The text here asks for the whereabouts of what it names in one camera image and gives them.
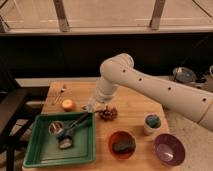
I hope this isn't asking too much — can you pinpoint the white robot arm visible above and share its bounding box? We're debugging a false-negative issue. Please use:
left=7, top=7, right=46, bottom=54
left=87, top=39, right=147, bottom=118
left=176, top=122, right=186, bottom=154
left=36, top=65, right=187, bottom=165
left=94, top=53, right=213, bottom=132

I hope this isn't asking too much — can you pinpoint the bunch of dark grapes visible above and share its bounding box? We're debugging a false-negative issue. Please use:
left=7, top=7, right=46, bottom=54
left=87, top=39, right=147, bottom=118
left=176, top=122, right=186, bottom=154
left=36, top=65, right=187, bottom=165
left=96, top=106, right=118, bottom=121

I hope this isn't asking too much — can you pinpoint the orange fruit toy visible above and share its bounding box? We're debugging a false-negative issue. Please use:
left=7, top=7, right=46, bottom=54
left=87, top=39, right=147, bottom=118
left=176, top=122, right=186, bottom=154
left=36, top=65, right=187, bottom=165
left=61, top=99, right=75, bottom=112

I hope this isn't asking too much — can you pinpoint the metal fork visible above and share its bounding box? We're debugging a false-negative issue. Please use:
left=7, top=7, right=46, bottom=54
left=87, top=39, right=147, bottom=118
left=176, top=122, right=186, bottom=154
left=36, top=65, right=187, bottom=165
left=52, top=84, right=67, bottom=105

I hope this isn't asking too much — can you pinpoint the white cup with blue ball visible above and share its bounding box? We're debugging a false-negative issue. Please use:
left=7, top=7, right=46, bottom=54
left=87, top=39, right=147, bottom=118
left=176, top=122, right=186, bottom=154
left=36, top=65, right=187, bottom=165
left=144, top=114, right=161, bottom=135

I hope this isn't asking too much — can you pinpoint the red transparent bowl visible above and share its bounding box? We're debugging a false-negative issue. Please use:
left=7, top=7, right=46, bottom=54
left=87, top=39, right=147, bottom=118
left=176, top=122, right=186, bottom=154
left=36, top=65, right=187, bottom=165
left=108, top=131, right=136, bottom=160

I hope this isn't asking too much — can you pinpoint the green sponge in bowl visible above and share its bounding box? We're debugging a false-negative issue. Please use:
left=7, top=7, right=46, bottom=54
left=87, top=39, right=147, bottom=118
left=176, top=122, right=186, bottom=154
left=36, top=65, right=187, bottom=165
left=112, top=140, right=136, bottom=154

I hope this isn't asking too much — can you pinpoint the small metal cup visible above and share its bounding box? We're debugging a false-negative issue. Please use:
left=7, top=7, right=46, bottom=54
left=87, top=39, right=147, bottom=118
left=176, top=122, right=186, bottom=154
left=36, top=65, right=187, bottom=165
left=48, top=121, right=64, bottom=135

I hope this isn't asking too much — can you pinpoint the green plastic tray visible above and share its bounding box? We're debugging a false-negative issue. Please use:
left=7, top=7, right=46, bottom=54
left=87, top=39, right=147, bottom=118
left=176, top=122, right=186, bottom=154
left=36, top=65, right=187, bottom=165
left=23, top=112, right=96, bottom=168

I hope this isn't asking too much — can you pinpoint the purple bowl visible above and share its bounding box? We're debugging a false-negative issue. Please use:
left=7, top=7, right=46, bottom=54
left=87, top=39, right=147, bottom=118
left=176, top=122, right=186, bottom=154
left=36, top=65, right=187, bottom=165
left=153, top=133, right=186, bottom=166

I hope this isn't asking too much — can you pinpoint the black side table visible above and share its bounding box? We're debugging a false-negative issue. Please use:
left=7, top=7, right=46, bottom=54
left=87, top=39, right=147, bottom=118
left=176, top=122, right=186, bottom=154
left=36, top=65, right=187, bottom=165
left=0, top=87, right=48, bottom=171

